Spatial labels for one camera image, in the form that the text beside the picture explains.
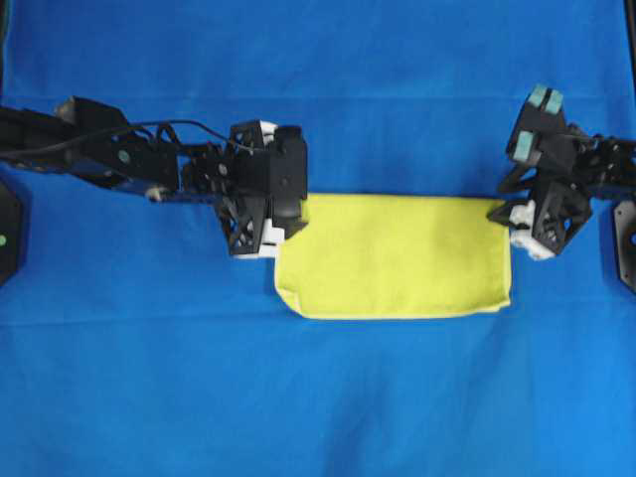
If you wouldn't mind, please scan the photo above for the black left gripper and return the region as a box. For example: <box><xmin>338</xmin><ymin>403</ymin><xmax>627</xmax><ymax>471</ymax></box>
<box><xmin>217</xmin><ymin>120</ymin><xmax>284</xmax><ymax>259</ymax></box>

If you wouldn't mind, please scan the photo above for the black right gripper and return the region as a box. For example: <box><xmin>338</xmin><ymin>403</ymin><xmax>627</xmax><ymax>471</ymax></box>
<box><xmin>487</xmin><ymin>180</ymin><xmax>592</xmax><ymax>260</ymax></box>

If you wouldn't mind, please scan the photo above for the yellow-green towel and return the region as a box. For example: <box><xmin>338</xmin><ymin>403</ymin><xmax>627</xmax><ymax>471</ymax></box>
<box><xmin>274</xmin><ymin>193</ymin><xmax>512</xmax><ymax>320</ymax></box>

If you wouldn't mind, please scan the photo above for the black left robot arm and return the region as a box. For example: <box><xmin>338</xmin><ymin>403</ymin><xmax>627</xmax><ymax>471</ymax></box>
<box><xmin>1</xmin><ymin>96</ymin><xmax>285</xmax><ymax>258</ymax></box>

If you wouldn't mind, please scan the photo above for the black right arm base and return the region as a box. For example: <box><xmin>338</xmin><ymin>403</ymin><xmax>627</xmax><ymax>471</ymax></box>
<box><xmin>600</xmin><ymin>200</ymin><xmax>635</xmax><ymax>299</ymax></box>

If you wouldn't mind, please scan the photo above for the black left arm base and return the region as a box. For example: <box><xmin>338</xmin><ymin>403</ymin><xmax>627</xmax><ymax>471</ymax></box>
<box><xmin>0</xmin><ymin>181</ymin><xmax>24</xmax><ymax>285</ymax></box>

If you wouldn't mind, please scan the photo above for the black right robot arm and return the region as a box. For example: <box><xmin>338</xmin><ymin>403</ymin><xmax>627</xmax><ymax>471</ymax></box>
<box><xmin>487</xmin><ymin>128</ymin><xmax>635</xmax><ymax>260</ymax></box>

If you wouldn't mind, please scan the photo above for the blue table cloth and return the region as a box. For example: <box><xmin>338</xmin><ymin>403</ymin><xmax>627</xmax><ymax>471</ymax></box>
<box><xmin>1</xmin><ymin>1</ymin><xmax>635</xmax><ymax>476</ymax></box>

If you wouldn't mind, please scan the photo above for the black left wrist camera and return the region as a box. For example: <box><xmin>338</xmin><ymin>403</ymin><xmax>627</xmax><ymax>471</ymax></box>
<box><xmin>266</xmin><ymin>126</ymin><xmax>308</xmax><ymax>239</ymax></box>

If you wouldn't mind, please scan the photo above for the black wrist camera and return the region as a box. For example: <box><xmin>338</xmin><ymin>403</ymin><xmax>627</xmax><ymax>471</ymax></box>
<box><xmin>506</xmin><ymin>84</ymin><xmax>575</xmax><ymax>169</ymax></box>
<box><xmin>266</xmin><ymin>126</ymin><xmax>308</xmax><ymax>239</ymax></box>

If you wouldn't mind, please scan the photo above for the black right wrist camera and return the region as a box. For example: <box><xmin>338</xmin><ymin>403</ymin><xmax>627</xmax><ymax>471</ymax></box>
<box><xmin>506</xmin><ymin>84</ymin><xmax>575</xmax><ymax>169</ymax></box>

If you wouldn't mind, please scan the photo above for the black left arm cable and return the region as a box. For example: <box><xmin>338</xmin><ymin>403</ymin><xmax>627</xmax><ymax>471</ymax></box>
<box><xmin>0</xmin><ymin>118</ymin><xmax>259</xmax><ymax>161</ymax></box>

